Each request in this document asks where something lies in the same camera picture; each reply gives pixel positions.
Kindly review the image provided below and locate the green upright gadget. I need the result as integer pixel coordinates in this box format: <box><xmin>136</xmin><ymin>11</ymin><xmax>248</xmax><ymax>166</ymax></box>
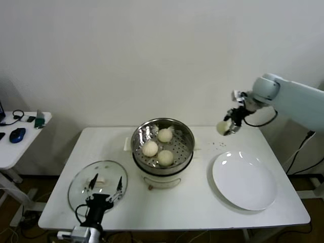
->
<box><xmin>34</xmin><ymin>109</ymin><xmax>47</xmax><ymax>129</ymax></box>

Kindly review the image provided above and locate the laptop computer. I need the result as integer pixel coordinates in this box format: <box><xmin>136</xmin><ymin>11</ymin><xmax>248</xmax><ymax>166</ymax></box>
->
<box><xmin>0</xmin><ymin>100</ymin><xmax>7</xmax><ymax>124</ymax></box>

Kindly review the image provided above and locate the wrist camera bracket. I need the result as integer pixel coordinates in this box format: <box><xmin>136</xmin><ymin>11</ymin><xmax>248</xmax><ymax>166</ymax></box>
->
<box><xmin>57</xmin><ymin>226</ymin><xmax>92</xmax><ymax>240</ymax></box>
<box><xmin>231</xmin><ymin>90</ymin><xmax>248</xmax><ymax>104</ymax></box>

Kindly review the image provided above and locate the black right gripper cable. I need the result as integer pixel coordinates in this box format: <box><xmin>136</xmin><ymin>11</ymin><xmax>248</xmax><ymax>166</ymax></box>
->
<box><xmin>242</xmin><ymin>106</ymin><xmax>278</xmax><ymax>127</ymax></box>

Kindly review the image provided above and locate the blue computer mouse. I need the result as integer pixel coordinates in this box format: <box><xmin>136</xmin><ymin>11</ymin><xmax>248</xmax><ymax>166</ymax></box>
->
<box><xmin>9</xmin><ymin>127</ymin><xmax>27</xmax><ymax>144</ymax></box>

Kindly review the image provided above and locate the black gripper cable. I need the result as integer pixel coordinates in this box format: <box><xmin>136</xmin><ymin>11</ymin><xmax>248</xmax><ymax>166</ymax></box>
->
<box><xmin>242</xmin><ymin>106</ymin><xmax>278</xmax><ymax>127</ymax></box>
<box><xmin>75</xmin><ymin>204</ymin><xmax>89</xmax><ymax>223</ymax></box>

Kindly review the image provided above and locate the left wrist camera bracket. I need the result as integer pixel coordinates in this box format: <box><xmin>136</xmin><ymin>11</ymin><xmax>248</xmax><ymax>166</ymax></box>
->
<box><xmin>57</xmin><ymin>226</ymin><xmax>92</xmax><ymax>240</ymax></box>

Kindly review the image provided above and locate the perforated steel steamer basket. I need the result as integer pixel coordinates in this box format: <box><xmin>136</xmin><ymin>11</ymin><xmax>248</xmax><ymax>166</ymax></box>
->
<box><xmin>131</xmin><ymin>117</ymin><xmax>196</xmax><ymax>171</ymax></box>

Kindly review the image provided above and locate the white steamed baozi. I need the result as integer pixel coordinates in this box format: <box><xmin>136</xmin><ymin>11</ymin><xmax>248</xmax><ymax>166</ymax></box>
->
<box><xmin>157</xmin><ymin>150</ymin><xmax>175</xmax><ymax>167</ymax></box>
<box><xmin>157</xmin><ymin>128</ymin><xmax>173</xmax><ymax>143</ymax></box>
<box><xmin>142</xmin><ymin>141</ymin><xmax>159</xmax><ymax>157</ymax></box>
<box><xmin>217</xmin><ymin>120</ymin><xmax>232</xmax><ymax>136</ymax></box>

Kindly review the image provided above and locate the black power cable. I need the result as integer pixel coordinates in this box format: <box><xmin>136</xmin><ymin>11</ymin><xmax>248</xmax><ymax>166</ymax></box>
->
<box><xmin>286</xmin><ymin>130</ymin><xmax>324</xmax><ymax>175</ymax></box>

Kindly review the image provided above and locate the round glass pot lid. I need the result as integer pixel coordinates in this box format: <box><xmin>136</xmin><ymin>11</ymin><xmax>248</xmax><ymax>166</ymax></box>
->
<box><xmin>67</xmin><ymin>159</ymin><xmax>129</xmax><ymax>217</ymax></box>

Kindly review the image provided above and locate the white side table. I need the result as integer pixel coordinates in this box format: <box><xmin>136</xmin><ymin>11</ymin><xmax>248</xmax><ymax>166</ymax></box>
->
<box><xmin>0</xmin><ymin>110</ymin><xmax>53</xmax><ymax>226</ymax></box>

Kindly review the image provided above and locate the white electric cooker pot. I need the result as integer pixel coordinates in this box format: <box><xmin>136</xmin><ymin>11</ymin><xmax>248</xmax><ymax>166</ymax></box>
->
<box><xmin>123</xmin><ymin>136</ymin><xmax>204</xmax><ymax>190</ymax></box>

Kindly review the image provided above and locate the large white plate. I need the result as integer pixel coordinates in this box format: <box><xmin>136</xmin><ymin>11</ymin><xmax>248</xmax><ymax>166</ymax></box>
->
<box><xmin>212</xmin><ymin>151</ymin><xmax>278</xmax><ymax>211</ymax></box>

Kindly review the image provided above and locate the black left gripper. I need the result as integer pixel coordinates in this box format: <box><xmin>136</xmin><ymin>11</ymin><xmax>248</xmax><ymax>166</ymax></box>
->
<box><xmin>82</xmin><ymin>173</ymin><xmax>124</xmax><ymax>226</ymax></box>

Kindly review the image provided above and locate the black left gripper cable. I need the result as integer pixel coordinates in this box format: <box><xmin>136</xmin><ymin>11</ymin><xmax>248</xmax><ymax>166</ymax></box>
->
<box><xmin>75</xmin><ymin>204</ymin><xmax>89</xmax><ymax>223</ymax></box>

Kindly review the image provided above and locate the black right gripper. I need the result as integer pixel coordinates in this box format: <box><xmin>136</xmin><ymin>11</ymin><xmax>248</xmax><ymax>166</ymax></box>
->
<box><xmin>224</xmin><ymin>107</ymin><xmax>248</xmax><ymax>136</ymax></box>

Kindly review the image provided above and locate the black looped cable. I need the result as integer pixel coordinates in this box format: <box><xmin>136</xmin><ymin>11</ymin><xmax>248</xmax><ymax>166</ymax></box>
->
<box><xmin>0</xmin><ymin>109</ymin><xmax>26</xmax><ymax>126</ymax></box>

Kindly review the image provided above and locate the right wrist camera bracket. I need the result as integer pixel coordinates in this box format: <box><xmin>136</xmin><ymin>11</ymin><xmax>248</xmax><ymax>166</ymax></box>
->
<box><xmin>231</xmin><ymin>90</ymin><xmax>248</xmax><ymax>104</ymax></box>

